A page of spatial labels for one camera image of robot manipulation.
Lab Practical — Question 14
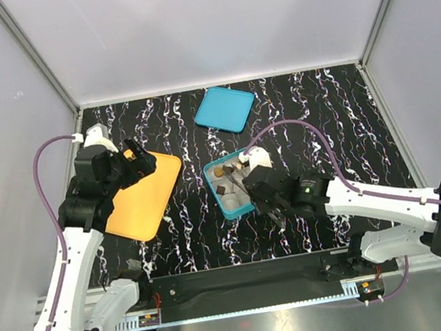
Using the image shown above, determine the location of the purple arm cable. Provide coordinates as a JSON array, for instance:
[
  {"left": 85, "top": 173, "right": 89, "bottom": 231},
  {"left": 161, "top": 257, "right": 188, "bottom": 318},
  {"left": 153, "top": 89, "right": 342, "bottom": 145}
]
[
  {"left": 0, "top": 132, "right": 113, "bottom": 331},
  {"left": 239, "top": 95, "right": 441, "bottom": 318}
]

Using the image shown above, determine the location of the aluminium frame rail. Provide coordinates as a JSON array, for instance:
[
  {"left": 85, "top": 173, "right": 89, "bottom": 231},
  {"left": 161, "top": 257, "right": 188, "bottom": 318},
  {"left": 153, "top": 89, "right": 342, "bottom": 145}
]
[{"left": 0, "top": 0, "right": 80, "bottom": 115}]

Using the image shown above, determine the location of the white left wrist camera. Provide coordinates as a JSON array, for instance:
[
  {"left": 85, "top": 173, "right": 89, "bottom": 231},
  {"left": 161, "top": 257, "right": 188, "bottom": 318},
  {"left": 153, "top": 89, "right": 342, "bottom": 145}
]
[{"left": 71, "top": 123, "right": 119, "bottom": 153}]

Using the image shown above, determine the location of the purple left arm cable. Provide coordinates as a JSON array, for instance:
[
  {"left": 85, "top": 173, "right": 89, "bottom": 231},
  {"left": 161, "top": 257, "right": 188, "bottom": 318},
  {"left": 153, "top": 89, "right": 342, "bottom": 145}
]
[{"left": 0, "top": 132, "right": 113, "bottom": 331}]

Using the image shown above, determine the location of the round brown chocolate piece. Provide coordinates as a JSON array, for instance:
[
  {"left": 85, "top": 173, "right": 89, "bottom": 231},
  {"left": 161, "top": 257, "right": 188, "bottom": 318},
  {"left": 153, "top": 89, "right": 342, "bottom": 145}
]
[{"left": 214, "top": 168, "right": 224, "bottom": 177}]

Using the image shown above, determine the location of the dark triangular chocolate piece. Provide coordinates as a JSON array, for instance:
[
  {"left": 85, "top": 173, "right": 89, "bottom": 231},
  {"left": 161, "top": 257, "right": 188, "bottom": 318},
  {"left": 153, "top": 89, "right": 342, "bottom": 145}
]
[{"left": 222, "top": 165, "right": 235, "bottom": 173}]

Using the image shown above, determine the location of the orange plastic tray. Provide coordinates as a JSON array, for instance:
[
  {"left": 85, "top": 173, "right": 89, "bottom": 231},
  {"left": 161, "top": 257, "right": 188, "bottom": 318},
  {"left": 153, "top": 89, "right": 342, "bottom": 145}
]
[{"left": 105, "top": 152, "right": 182, "bottom": 242}]

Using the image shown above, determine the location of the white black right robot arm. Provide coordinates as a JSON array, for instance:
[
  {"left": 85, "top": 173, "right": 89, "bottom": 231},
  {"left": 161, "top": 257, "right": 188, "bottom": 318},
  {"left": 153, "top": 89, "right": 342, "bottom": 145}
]
[{"left": 242, "top": 165, "right": 441, "bottom": 275}]

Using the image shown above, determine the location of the orange connector module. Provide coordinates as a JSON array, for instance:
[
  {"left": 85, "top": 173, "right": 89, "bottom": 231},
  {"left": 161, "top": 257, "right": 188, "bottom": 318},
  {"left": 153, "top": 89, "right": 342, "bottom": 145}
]
[{"left": 357, "top": 278, "right": 385, "bottom": 306}]

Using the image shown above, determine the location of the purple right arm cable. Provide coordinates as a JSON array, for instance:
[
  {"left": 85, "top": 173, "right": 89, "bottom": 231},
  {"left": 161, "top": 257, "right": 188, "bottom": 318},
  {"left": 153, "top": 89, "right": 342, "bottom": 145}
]
[{"left": 239, "top": 95, "right": 441, "bottom": 318}]

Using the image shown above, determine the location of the left connector module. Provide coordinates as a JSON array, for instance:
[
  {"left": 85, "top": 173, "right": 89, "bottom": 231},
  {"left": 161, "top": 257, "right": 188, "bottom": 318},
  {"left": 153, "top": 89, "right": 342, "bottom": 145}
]
[{"left": 138, "top": 313, "right": 161, "bottom": 328}]

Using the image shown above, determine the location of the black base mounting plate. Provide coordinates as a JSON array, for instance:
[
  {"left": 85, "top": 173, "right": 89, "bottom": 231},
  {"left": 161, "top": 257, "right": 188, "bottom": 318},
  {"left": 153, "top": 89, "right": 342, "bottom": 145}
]
[{"left": 128, "top": 247, "right": 377, "bottom": 324}]

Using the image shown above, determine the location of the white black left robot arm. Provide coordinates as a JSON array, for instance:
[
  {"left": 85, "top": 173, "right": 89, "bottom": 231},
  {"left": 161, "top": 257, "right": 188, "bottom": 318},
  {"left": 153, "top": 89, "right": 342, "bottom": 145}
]
[{"left": 33, "top": 139, "right": 156, "bottom": 331}]

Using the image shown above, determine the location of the teal tin lid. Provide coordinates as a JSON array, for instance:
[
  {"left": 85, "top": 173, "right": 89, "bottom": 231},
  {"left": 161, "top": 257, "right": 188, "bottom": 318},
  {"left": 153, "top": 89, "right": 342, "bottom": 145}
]
[{"left": 194, "top": 86, "right": 254, "bottom": 134}]

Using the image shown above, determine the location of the teal tin box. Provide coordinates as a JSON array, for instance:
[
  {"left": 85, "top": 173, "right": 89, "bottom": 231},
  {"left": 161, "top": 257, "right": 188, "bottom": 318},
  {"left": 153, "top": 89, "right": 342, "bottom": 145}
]
[{"left": 203, "top": 148, "right": 256, "bottom": 221}]

